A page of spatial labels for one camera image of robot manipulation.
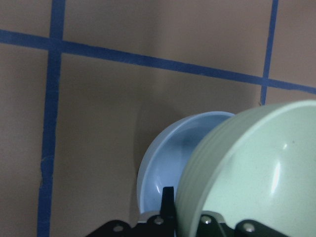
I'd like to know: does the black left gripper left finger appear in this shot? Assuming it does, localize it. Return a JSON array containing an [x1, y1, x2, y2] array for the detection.
[[88, 187, 176, 237]]

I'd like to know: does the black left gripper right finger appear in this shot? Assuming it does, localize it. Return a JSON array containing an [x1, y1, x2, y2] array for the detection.
[[198, 211, 286, 237]]

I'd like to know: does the green bowl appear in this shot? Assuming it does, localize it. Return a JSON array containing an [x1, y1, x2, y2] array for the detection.
[[175, 100, 316, 237]]

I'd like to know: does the blue bowl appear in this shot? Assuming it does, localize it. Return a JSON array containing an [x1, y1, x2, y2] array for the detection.
[[136, 111, 233, 213]]

